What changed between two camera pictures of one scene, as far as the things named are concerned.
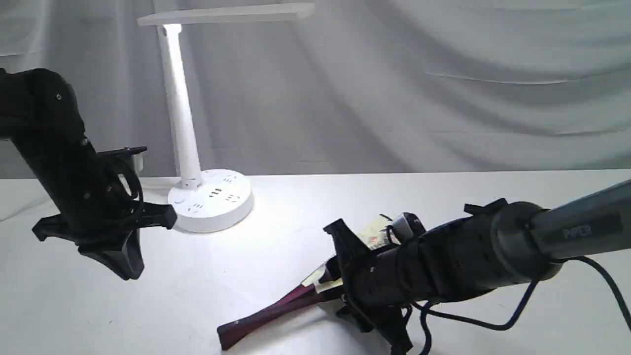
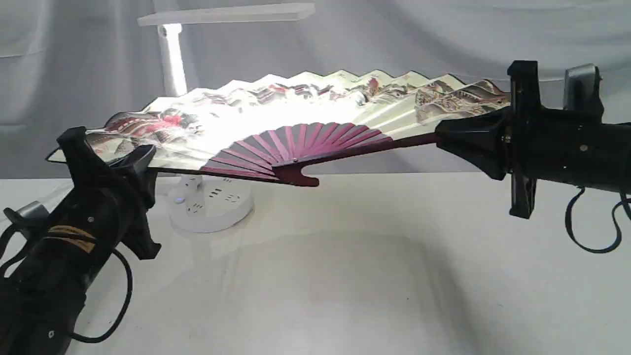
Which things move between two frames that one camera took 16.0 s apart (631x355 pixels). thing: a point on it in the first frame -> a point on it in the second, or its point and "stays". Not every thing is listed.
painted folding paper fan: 311,292 -> 266,129
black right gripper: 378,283 -> 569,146
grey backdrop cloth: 357,86 stays
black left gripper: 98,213 -> 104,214
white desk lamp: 222,198 stays
